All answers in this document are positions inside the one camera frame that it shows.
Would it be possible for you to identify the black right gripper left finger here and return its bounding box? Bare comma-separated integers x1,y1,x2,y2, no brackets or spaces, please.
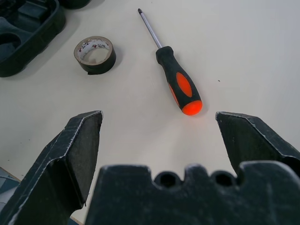
0,110,104,225

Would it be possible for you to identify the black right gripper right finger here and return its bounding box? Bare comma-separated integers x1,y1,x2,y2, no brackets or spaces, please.
215,111,300,179

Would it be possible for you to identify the black and orange screwdriver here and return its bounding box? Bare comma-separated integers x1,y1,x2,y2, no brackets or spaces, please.
137,8,203,116

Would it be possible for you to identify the black plastic tool case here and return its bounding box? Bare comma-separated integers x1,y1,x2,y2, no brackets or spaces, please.
0,0,92,78

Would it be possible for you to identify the black electrical tape roll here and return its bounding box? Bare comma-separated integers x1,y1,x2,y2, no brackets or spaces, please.
74,36,117,75

